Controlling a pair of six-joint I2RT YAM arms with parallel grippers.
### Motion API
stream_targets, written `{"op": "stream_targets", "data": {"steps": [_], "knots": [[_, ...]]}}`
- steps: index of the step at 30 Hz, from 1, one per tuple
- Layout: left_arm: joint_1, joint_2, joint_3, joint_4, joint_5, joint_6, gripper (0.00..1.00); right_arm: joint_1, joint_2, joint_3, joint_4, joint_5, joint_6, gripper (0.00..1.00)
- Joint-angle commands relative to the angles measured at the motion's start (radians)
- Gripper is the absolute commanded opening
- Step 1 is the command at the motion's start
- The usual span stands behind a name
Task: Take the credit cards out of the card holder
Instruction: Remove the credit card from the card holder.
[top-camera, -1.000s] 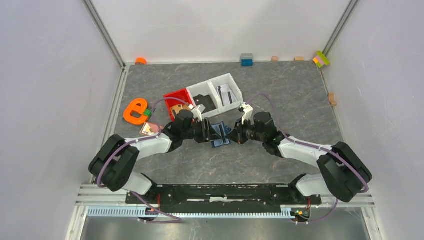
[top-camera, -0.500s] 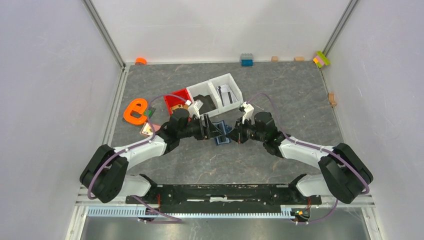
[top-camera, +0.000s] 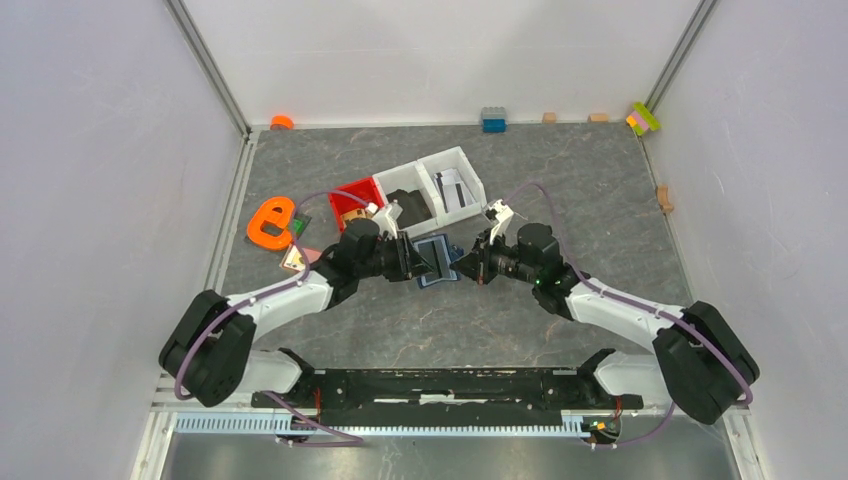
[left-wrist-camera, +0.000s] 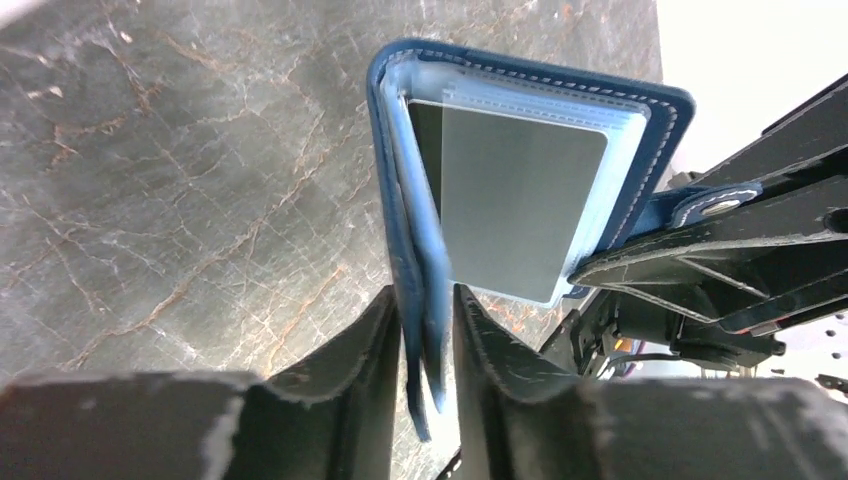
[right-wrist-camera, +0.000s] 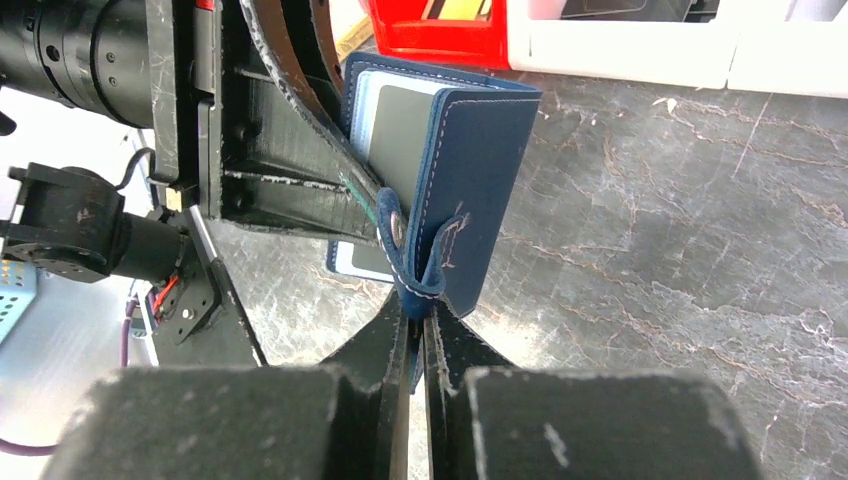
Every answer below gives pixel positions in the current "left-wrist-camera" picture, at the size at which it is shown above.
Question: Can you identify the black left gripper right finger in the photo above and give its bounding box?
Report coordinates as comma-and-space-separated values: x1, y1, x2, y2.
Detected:
453, 284, 847, 479

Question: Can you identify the blue card holder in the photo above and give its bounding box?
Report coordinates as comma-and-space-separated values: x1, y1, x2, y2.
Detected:
366, 38, 762, 442

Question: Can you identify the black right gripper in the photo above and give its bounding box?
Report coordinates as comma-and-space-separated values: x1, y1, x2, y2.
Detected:
541, 75, 847, 378

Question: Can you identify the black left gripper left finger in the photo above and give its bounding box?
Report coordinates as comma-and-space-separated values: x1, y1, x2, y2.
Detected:
1, 287, 400, 479

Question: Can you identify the grey VIP card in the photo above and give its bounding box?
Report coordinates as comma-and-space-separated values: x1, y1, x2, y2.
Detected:
409, 102, 608, 304

